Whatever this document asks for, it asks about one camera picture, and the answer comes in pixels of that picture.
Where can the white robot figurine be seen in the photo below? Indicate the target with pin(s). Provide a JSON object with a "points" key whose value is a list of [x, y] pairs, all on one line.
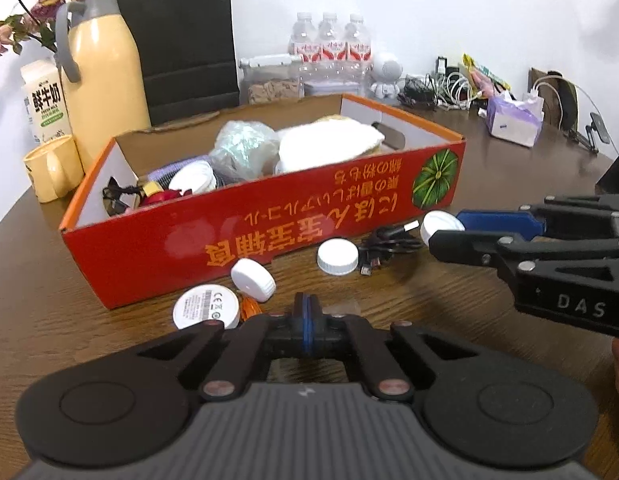
{"points": [[387, 77]]}

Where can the water bottle middle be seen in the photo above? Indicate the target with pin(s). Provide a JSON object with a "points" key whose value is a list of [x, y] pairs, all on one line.
{"points": [[332, 46]]}

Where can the purple tissue pack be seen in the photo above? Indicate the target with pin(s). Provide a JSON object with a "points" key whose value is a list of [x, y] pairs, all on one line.
{"points": [[515, 121]]}

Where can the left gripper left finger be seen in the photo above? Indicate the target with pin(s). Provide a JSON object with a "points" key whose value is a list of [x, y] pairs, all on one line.
{"points": [[247, 352]]}

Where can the water bottle left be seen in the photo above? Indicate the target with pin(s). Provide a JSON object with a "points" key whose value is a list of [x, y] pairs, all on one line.
{"points": [[304, 43]]}

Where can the small white tin box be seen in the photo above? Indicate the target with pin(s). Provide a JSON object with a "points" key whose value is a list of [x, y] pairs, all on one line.
{"points": [[329, 87]]}

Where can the purple grey fabric pouch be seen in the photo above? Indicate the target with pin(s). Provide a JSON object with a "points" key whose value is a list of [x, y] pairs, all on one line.
{"points": [[165, 174]]}

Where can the red ribbon bow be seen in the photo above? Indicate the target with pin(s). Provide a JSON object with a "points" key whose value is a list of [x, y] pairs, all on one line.
{"points": [[154, 196]]}

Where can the water bottle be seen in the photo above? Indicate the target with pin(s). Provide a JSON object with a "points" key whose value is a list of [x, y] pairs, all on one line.
{"points": [[332, 46], [358, 45], [304, 43]]}

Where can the white bottle cap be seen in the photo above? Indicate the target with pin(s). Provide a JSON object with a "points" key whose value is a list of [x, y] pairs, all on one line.
{"points": [[337, 257]]}

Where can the black phone stand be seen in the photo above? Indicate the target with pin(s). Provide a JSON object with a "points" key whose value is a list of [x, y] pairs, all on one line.
{"points": [[579, 117]]}

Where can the black paper shopping bag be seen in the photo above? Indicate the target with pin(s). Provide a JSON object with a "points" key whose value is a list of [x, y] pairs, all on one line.
{"points": [[188, 56]]}

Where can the white milk carton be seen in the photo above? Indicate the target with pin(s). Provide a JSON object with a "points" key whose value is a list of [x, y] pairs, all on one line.
{"points": [[44, 100]]}

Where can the clear food container with snacks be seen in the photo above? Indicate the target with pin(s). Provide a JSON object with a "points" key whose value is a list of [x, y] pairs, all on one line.
{"points": [[268, 78]]}

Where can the yellow ceramic mug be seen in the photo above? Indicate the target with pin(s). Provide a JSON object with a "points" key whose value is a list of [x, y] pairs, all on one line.
{"points": [[54, 168]]}

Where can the white round puck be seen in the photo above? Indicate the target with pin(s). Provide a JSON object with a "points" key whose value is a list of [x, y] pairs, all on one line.
{"points": [[253, 279]]}

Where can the iridescent plastic bag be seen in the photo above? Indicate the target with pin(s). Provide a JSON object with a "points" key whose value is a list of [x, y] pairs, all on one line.
{"points": [[245, 151]]}

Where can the white yellow plush toy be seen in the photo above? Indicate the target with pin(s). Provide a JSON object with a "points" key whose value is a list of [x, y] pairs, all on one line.
{"points": [[325, 142]]}

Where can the white round device in box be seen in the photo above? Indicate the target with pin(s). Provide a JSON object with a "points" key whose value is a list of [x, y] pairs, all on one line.
{"points": [[197, 177]]}

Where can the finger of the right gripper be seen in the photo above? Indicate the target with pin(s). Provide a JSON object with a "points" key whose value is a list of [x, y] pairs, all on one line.
{"points": [[521, 222], [471, 248]]}

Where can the yellow thermos jug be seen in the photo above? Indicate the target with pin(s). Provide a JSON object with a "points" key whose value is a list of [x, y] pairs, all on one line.
{"points": [[101, 75]]}

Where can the water bottle right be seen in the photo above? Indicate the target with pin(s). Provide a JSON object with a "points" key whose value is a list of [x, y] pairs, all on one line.
{"points": [[358, 45]]}

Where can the white disc with label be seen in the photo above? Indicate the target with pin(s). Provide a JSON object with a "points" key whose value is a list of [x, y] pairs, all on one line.
{"points": [[209, 302]]}

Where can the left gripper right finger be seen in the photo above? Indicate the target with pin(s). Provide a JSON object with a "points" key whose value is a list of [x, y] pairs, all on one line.
{"points": [[362, 349]]}

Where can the red cardboard box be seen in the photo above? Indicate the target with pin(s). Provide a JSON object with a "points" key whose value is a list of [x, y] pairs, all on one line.
{"points": [[192, 240]]}

